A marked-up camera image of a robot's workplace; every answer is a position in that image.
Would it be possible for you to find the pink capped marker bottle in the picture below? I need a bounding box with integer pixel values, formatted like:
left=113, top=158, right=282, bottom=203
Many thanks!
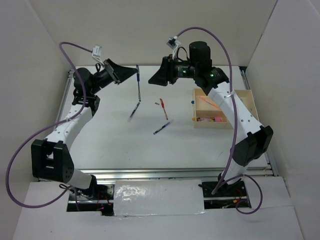
left=196, top=115, right=224, bottom=123

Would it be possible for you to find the orange highlighter pen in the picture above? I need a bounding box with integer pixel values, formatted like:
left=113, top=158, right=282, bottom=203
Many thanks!
left=199, top=96, right=220, bottom=110

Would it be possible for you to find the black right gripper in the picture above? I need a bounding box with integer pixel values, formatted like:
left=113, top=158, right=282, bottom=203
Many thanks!
left=147, top=54, right=198, bottom=87

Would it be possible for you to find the red gel pen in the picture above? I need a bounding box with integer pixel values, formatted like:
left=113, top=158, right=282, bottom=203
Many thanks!
left=159, top=98, right=169, bottom=120

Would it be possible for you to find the wooden compartment tray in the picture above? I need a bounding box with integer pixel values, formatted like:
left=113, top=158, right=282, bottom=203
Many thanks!
left=192, top=88, right=259, bottom=129

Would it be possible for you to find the aluminium frame rail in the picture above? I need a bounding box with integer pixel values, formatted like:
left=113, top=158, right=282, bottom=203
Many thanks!
left=38, top=66, right=278, bottom=182

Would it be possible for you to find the blue refill pen clear cap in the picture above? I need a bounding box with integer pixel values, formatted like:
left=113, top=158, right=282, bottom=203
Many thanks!
left=153, top=119, right=174, bottom=135

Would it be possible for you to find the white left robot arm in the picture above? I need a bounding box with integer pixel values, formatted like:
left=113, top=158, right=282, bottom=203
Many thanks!
left=31, top=59, right=139, bottom=200

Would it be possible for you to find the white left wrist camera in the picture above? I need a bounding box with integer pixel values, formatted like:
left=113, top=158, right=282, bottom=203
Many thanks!
left=91, top=45, right=102, bottom=62

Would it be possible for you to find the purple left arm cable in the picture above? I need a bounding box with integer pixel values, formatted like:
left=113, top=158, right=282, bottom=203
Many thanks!
left=5, top=41, right=95, bottom=212

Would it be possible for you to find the silver foil sheet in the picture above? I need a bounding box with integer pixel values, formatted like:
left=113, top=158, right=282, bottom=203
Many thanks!
left=113, top=179, right=205, bottom=217

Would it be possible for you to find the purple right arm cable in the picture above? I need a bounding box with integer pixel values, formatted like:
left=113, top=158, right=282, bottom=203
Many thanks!
left=174, top=26, right=263, bottom=215

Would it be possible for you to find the blue capped gel pen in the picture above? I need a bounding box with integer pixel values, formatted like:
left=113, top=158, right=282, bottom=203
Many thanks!
left=136, top=64, right=142, bottom=103

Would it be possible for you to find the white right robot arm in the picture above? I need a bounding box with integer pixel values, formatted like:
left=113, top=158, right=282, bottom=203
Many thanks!
left=148, top=41, right=274, bottom=196

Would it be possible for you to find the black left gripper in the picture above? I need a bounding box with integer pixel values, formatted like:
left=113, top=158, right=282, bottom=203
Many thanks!
left=89, top=58, right=137, bottom=95

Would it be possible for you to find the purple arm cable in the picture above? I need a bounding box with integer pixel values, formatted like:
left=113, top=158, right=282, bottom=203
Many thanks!
left=5, top=41, right=95, bottom=212
left=174, top=26, right=263, bottom=215

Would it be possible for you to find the black gel pen clear cap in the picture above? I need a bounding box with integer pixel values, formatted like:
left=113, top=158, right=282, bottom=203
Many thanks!
left=128, top=102, right=141, bottom=122

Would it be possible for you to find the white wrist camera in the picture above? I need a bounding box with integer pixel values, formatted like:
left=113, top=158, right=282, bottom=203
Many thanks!
left=166, top=36, right=181, bottom=55
left=91, top=45, right=102, bottom=62

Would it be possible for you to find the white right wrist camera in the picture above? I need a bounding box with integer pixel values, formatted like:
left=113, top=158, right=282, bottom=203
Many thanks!
left=166, top=36, right=181, bottom=55

